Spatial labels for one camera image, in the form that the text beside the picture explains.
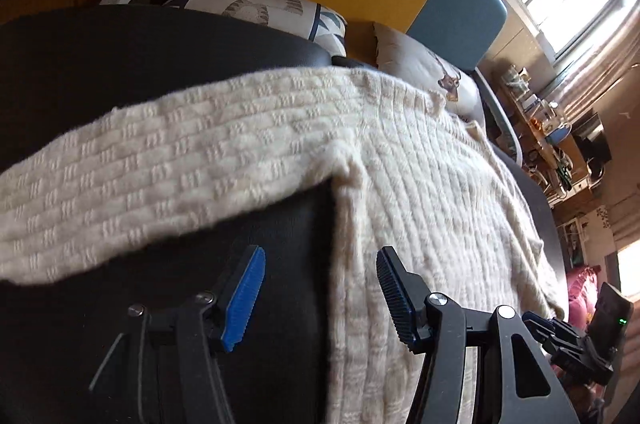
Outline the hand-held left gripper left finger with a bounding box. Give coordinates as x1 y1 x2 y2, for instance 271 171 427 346
89 245 267 424

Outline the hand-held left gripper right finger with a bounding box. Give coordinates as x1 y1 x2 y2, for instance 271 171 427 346
376 247 581 424

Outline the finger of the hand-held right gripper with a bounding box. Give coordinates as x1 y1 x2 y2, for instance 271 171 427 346
522 311 576 355

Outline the cream knit sweater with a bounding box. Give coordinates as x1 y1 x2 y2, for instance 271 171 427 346
0 67 568 424

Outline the pink cloth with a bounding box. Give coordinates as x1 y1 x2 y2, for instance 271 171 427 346
567 267 601 320

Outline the wooden side table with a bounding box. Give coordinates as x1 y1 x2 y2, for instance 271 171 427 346
492 64 591 205

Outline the black television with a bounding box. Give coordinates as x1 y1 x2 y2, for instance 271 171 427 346
572 111 612 165

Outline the blue chair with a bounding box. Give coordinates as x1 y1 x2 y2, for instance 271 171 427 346
545 127 571 150

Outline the cluster of white jars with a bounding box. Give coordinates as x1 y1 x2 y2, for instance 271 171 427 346
500 64 566 140

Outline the deer print pillow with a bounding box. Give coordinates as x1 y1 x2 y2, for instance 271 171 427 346
372 22 486 125

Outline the patterned beige curtain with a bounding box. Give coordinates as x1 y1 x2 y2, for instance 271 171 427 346
540 0 640 120

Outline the geometric patterned pillow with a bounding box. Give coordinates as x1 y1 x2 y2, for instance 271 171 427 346
162 0 347 55

